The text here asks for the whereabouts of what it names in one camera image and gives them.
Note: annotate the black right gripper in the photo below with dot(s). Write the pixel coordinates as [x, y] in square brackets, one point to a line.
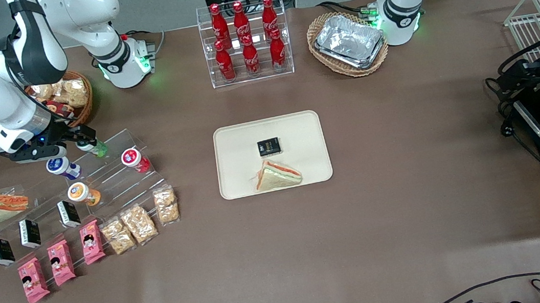
[65, 134]

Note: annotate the green gum bottle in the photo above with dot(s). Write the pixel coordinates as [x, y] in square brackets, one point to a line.
[97, 149]

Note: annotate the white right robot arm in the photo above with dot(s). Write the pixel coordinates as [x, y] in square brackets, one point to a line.
[11, 101]

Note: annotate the orange gum bottle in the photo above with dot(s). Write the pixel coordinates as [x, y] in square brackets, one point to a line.
[82, 193]

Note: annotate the red gum bottle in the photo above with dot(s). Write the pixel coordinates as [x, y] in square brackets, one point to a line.
[135, 160]

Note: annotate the cream plastic tray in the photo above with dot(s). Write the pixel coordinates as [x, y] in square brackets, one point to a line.
[240, 160]

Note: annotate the aluminium foil tray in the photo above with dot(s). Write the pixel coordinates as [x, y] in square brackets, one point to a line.
[349, 41]

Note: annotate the red cookie box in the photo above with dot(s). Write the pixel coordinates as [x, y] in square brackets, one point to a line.
[61, 109]

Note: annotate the dark round wicker basket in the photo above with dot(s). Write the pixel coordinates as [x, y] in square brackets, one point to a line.
[87, 99]

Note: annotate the clear acrylic step display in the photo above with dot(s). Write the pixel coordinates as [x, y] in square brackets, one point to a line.
[114, 183]

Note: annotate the black tissue pack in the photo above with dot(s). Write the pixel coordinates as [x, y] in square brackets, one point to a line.
[69, 213]
[1, 252]
[269, 147]
[30, 233]

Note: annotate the pink snack pack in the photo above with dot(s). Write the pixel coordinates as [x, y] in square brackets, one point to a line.
[33, 281]
[61, 263]
[91, 242]

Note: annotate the red cola bottle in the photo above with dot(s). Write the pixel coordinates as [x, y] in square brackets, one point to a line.
[251, 58]
[269, 15]
[225, 64]
[278, 51]
[240, 21]
[219, 24]

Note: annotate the light oval wicker basket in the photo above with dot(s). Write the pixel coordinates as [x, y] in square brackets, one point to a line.
[326, 62]

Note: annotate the clear acrylic bottle rack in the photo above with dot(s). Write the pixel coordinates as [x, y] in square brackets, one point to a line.
[287, 41]

